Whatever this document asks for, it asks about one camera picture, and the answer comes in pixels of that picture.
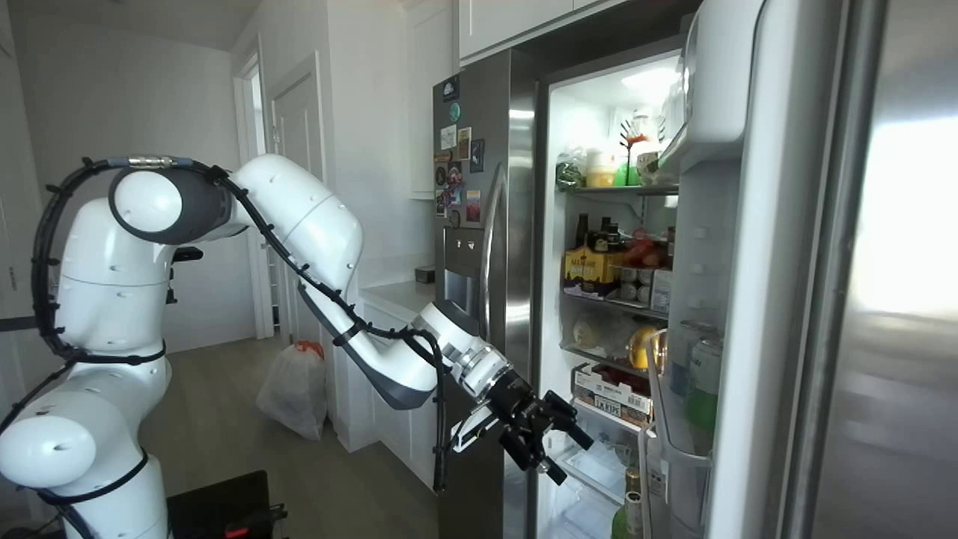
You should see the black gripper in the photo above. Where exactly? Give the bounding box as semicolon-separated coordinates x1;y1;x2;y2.
484;369;596;487

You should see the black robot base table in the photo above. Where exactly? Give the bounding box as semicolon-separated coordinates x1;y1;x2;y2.
163;471;276;539

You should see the stainless refrigerator door with dispenser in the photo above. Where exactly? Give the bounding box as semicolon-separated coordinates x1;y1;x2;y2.
430;47;547;539

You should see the open refrigerator door with bins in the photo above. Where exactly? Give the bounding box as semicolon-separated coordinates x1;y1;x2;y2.
639;0;958;539

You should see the lit refrigerator interior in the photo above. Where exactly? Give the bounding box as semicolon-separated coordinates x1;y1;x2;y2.
535;39;692;539

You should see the white interior door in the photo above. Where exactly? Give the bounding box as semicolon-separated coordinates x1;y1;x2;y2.
265;54;329;348

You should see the cardboard food box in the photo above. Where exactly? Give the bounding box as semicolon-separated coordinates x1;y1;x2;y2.
567;360;659;432

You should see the yellow produce item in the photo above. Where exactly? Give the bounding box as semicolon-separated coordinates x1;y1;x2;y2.
624;324;666;376

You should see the white green carton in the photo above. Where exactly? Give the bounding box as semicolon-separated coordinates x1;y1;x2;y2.
686;333;725;444

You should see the yellow beer bottle carton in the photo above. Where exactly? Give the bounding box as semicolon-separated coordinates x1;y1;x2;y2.
563;213;627;294

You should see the red food package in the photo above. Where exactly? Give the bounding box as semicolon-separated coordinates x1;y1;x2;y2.
623;234;666;268

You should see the white kitchen base cabinet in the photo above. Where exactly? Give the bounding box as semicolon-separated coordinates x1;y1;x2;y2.
326;279;442;491

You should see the white plastic bag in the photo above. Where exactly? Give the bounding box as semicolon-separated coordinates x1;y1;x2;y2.
253;337;332;444

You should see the green leafy produce bag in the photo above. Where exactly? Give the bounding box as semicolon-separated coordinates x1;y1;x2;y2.
553;146;588;191

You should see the green bottle with red top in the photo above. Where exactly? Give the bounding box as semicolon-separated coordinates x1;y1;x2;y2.
609;116;644;191

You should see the small black mounted device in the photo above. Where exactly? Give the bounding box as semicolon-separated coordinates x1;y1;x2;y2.
162;241;207;307

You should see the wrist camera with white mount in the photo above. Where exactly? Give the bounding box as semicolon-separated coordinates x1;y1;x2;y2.
446;402;502;454

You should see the red handled black clamp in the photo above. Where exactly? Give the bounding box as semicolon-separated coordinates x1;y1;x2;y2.
219;502;291;539

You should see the white wall cabinet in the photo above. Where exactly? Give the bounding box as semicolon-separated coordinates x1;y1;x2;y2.
455;0;639;65

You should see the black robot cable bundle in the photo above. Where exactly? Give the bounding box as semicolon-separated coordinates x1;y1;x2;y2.
26;153;446;373

